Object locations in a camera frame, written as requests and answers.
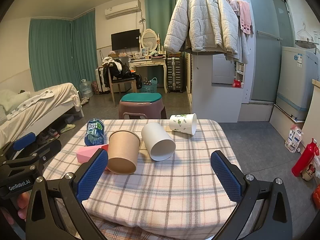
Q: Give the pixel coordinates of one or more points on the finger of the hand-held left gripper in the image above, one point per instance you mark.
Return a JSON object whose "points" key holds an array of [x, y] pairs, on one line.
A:
{"points": [[23, 138], [48, 148]]}

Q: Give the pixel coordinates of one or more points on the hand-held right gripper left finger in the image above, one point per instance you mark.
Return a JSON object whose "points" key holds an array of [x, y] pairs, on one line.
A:
{"points": [[91, 177]]}

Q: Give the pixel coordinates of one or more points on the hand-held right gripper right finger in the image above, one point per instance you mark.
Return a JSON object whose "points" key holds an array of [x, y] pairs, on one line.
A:
{"points": [[226, 177]]}

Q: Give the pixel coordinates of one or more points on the brown paper cup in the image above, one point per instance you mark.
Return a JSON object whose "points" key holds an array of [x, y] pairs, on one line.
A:
{"points": [[123, 152]]}

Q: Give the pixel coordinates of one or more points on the leaf print white cup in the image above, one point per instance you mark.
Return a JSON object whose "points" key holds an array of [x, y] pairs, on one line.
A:
{"points": [[182, 124]]}

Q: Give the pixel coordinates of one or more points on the plain white paper cup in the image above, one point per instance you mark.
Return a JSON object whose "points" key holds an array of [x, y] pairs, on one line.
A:
{"points": [[158, 142]]}

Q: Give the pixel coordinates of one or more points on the person's left hand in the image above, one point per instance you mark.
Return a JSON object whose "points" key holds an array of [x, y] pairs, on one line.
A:
{"points": [[23, 203]]}

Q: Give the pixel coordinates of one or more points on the grey sneakers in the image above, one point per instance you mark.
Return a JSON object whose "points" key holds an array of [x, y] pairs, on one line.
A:
{"points": [[48, 135]]}

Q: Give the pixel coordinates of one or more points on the pink box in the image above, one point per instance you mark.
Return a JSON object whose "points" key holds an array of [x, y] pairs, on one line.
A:
{"points": [[85, 153]]}

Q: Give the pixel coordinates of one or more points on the light green slipper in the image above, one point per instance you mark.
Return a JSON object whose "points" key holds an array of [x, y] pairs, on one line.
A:
{"points": [[67, 128]]}

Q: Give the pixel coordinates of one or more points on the bed with white sheet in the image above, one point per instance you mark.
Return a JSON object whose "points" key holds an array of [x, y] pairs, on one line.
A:
{"points": [[42, 105]]}

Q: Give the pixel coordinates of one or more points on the pale green pillow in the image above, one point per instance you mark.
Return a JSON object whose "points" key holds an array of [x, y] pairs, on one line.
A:
{"points": [[12, 100]]}

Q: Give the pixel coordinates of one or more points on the blue green drink can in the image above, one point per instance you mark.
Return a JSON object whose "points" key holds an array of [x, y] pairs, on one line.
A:
{"points": [[94, 131]]}

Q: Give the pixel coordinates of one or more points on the plaid tablecloth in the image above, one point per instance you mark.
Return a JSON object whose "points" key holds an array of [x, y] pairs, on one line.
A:
{"points": [[162, 185]]}

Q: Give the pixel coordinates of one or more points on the clear water jug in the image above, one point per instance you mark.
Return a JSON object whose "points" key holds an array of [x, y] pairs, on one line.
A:
{"points": [[86, 88]]}

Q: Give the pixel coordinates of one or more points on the white printed bag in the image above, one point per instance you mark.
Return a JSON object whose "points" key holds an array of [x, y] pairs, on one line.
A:
{"points": [[294, 138]]}

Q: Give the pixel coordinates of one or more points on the red bottle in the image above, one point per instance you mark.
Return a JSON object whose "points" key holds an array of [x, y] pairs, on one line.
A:
{"points": [[303, 158]]}

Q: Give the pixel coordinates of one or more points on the white wardrobe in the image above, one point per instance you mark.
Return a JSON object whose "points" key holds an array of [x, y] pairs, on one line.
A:
{"points": [[217, 97]]}

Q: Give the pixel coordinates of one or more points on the cartoon mouse mug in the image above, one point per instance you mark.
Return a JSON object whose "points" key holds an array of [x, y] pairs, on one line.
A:
{"points": [[308, 173]]}

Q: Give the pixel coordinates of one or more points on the white suitcase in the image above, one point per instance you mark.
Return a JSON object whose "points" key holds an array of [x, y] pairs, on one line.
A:
{"points": [[99, 80]]}

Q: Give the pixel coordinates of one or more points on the mauve plastic stool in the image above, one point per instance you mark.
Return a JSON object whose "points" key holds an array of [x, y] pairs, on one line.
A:
{"points": [[142, 108]]}

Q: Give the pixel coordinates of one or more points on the wide teal curtain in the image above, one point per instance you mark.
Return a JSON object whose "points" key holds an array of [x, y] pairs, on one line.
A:
{"points": [[55, 52]]}

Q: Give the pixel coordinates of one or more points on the teal stool cushion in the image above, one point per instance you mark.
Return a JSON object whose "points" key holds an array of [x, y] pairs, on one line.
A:
{"points": [[141, 97]]}

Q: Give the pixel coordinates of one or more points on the wooden chair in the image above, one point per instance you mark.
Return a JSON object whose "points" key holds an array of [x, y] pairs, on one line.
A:
{"points": [[123, 81]]}

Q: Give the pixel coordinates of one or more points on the black jacket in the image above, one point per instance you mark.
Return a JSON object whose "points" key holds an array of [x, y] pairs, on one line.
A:
{"points": [[113, 71]]}

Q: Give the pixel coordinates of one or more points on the teal laundry basket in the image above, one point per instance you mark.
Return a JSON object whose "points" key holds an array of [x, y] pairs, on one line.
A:
{"points": [[149, 87]]}

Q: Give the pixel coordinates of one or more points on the silver suitcase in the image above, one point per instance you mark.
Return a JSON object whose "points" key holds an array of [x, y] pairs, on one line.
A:
{"points": [[175, 73]]}

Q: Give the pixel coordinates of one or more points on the white washing machine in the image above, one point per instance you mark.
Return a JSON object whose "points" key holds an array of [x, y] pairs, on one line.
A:
{"points": [[295, 80]]}

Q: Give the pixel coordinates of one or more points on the frosted glass sliding door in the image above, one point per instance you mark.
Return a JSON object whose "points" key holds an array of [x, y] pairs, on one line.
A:
{"points": [[265, 62]]}

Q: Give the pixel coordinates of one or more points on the white dressing table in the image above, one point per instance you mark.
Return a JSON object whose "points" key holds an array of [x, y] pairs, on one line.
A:
{"points": [[147, 62]]}

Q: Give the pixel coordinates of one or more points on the black television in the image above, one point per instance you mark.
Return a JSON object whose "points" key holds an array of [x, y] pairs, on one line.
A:
{"points": [[125, 39]]}

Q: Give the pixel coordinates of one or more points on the oval white mirror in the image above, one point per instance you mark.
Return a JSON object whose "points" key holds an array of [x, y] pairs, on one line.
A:
{"points": [[149, 38]]}

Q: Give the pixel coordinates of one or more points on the white puffer jacket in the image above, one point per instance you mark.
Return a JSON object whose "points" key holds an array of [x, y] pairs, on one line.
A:
{"points": [[200, 22]]}

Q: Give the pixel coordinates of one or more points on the white air conditioner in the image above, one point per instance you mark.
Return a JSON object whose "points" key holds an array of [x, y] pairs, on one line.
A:
{"points": [[122, 9]]}

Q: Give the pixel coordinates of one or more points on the pink towel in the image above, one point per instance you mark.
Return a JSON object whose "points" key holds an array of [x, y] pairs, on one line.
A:
{"points": [[246, 17]]}

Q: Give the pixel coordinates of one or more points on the narrow teal curtain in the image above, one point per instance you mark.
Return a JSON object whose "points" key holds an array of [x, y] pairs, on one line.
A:
{"points": [[160, 17]]}

